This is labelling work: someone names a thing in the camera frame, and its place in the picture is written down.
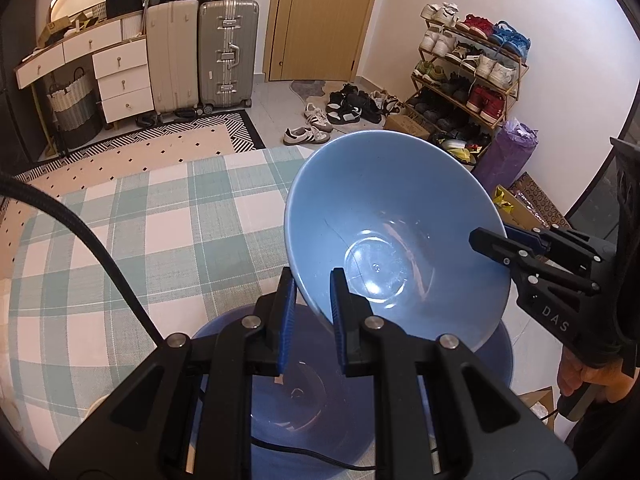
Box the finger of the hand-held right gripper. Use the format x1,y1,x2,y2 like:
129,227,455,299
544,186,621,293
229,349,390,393
469,227,599,296
503,224,617,277

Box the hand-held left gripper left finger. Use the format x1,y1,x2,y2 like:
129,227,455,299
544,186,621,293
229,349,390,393
49,266,298,480

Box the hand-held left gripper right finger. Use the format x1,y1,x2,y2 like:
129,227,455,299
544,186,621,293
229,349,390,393
329,268,579,480

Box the blue bowl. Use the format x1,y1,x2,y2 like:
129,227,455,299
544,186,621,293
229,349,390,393
190,302,516,469
284,130,512,356

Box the person's right hand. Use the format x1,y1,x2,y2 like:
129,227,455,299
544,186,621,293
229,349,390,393
557,348,632,404

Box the patterned gift bag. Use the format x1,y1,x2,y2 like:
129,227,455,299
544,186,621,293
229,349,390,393
507,172,571,232

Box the yellow bag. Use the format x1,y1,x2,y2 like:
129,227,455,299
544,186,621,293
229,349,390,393
494,185,516,217

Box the purple rolled mat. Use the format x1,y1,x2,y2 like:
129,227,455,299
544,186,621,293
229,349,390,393
472,118,541,197

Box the gold shoe rack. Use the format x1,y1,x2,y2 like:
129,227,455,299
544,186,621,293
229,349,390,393
410,2,530,162

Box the teal checked tablecloth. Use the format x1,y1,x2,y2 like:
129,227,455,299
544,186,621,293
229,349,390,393
0,146,551,480

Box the scattered dark shoes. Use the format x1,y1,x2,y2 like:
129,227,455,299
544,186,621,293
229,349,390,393
284,85,403,147

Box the rows of assorted sneakers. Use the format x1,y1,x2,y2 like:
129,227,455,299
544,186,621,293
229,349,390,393
417,2,531,153

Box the dotted rug with striped border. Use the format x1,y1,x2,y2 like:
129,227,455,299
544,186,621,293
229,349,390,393
10,108,267,197

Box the grey door mat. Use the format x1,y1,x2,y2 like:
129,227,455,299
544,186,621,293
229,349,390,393
291,80,327,104

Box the silver suitcase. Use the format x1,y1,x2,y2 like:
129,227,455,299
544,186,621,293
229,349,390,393
197,0,261,112

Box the beige suitcase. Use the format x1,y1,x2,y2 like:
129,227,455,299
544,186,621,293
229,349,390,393
144,0,201,115

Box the wooden door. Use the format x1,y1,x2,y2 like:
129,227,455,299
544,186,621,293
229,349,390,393
263,0,386,83

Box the woven laundry basket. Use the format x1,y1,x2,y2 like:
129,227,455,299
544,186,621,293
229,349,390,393
46,67,104,149

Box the white dressing table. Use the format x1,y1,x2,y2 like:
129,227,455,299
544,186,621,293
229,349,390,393
15,10,156,128

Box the open cardboard box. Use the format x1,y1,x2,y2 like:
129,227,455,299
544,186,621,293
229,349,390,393
37,17,71,46

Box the black cable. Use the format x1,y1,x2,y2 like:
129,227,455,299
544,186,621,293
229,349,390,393
0,172,386,472

